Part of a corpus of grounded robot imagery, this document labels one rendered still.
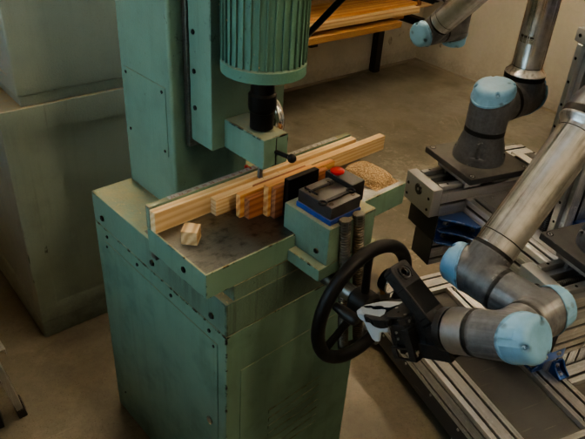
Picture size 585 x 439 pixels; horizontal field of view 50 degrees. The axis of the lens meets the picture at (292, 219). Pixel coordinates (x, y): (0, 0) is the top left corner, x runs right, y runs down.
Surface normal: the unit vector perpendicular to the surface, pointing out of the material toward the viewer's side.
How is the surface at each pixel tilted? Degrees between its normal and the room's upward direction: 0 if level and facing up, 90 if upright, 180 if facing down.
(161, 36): 90
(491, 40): 90
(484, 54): 90
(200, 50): 90
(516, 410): 0
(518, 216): 50
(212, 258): 0
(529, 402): 0
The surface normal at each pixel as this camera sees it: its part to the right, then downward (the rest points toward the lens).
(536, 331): 0.61, -0.04
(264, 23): 0.02, 0.54
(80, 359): 0.06, -0.84
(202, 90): -0.74, 0.33
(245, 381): 0.67, 0.44
